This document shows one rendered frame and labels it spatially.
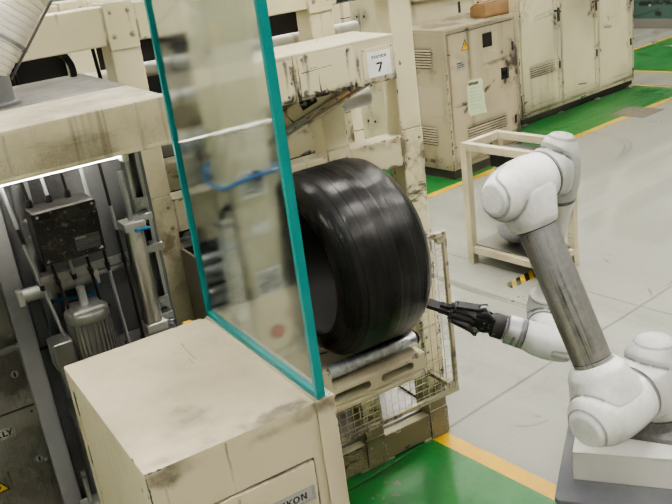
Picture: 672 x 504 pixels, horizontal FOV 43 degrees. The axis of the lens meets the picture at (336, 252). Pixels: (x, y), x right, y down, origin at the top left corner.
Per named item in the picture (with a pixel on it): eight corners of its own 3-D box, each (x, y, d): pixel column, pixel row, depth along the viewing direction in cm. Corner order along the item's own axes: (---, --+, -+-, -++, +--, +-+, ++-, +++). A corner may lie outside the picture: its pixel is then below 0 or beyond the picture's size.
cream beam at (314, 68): (232, 119, 251) (223, 69, 245) (199, 110, 271) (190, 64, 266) (399, 79, 278) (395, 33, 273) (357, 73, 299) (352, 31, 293)
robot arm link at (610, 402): (671, 421, 216) (621, 463, 204) (620, 422, 230) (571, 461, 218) (556, 140, 213) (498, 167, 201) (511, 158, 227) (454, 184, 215)
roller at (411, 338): (315, 370, 254) (321, 384, 253) (320, 367, 250) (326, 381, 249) (409, 331, 270) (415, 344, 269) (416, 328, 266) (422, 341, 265)
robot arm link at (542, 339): (516, 358, 251) (519, 332, 262) (568, 375, 249) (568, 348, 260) (528, 330, 245) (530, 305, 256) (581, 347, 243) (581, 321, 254)
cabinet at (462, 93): (456, 181, 718) (445, 30, 674) (408, 172, 761) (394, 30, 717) (525, 154, 770) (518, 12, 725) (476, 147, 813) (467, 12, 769)
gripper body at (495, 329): (507, 328, 247) (476, 318, 248) (498, 346, 253) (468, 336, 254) (510, 309, 252) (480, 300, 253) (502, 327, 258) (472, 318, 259)
